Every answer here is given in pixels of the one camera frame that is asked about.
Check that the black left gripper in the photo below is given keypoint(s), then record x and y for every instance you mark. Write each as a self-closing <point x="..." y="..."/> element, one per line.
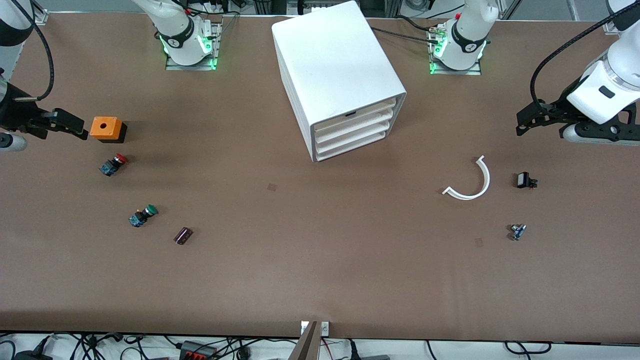
<point x="559" y="108"/>

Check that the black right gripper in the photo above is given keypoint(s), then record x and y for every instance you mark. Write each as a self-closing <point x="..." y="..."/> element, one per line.
<point x="14" y="114"/>

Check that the orange button box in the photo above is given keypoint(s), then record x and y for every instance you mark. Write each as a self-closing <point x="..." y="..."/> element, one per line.
<point x="104" y="128"/>

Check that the red push button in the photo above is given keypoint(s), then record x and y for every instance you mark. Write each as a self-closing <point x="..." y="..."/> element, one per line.
<point x="114" y="164"/>

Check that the green push button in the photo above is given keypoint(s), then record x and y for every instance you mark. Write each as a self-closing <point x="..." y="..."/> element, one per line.
<point x="142" y="215"/>

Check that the white plain drawer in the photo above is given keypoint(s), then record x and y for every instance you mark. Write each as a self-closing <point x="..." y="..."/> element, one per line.
<point x="352" y="146"/>
<point x="357" y="137"/>
<point x="360" y="127"/>

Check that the white drawer cabinet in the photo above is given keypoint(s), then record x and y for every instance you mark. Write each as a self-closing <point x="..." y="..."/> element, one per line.
<point x="330" y="55"/>

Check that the white curved plastic strip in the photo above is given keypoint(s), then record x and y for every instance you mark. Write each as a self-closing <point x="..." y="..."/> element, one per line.
<point x="486" y="177"/>

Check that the small blue electronic component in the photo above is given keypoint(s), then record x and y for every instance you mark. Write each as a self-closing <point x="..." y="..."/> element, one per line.
<point x="517" y="232"/>

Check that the dark purple capacitor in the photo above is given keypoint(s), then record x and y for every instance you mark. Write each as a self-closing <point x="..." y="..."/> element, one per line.
<point x="183" y="236"/>

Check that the black power strip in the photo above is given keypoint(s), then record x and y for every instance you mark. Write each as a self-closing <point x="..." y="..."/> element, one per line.
<point x="197" y="351"/>

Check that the small black switch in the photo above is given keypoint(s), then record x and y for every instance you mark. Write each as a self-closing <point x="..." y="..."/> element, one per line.
<point x="524" y="180"/>

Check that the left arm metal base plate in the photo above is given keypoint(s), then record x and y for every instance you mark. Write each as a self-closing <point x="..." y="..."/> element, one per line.
<point x="435" y="70"/>

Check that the aluminium frame corner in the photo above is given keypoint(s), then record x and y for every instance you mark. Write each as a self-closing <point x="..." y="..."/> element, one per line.
<point x="607" y="25"/>
<point x="40" y="12"/>

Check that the white metal bracket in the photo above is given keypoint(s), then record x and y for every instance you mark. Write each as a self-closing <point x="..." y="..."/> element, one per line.
<point x="325" y="328"/>

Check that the wooden camera post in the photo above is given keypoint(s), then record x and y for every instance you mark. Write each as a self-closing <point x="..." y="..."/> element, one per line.
<point x="306" y="345"/>

